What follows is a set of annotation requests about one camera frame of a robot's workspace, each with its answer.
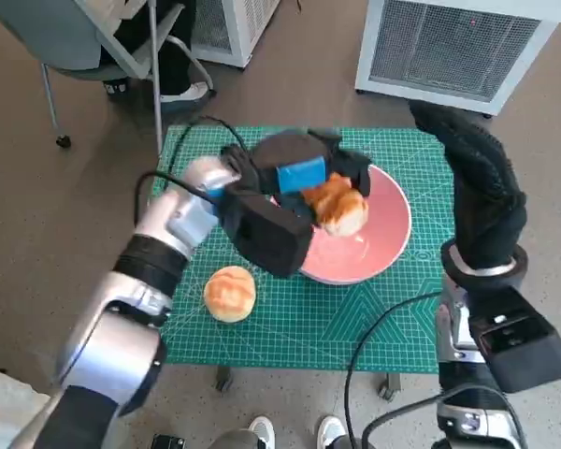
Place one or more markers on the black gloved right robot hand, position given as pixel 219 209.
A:
pixel 486 196

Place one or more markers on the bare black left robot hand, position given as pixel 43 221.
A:
pixel 299 149

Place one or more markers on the long split toy bread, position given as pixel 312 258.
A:
pixel 341 210

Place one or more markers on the pink bowl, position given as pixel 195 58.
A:
pixel 378 234

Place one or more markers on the round toy bread bun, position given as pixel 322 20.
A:
pixel 229 294

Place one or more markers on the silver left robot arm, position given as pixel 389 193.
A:
pixel 121 337

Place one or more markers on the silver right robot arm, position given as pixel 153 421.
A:
pixel 467 397

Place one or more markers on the small white mesh cabinet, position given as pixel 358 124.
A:
pixel 238 28

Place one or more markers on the large white mesh cabinet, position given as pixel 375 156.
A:
pixel 449 51

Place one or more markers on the seated person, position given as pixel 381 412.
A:
pixel 175 56

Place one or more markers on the grey metal pole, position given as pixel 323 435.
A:
pixel 155 70

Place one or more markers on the green cutting mat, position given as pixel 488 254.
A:
pixel 308 327

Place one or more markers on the table caster leg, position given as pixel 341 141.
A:
pixel 224 379
pixel 389 386

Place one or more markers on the grey office chair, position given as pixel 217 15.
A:
pixel 47 28

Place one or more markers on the white shoe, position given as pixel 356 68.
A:
pixel 331 432
pixel 263 432

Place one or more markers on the small black device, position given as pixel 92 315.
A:
pixel 168 442

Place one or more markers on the person in white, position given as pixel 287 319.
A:
pixel 4 411

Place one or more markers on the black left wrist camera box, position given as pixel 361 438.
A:
pixel 266 234

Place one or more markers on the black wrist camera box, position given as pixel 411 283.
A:
pixel 266 234
pixel 523 346

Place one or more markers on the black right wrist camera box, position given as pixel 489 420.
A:
pixel 523 346

